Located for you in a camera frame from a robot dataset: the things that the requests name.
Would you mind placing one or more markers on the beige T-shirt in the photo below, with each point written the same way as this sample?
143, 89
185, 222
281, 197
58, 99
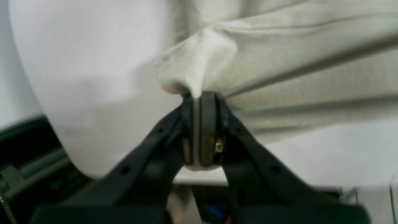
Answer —
286, 67

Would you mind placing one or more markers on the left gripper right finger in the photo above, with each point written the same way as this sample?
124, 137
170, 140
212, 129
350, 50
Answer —
263, 190

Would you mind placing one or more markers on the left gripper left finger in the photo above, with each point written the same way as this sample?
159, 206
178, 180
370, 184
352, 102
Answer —
136, 190

